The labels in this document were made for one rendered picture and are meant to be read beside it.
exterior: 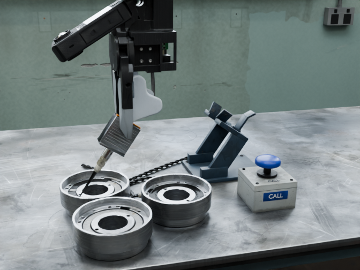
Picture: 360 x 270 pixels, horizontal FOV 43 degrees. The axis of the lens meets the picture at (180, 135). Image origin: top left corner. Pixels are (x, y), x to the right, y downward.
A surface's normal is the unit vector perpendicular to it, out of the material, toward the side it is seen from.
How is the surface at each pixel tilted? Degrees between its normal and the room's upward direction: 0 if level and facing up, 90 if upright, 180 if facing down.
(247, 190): 90
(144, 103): 88
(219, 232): 0
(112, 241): 90
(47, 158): 0
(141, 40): 90
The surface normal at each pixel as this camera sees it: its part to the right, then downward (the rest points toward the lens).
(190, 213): 0.37, 0.30
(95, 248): -0.29, 0.31
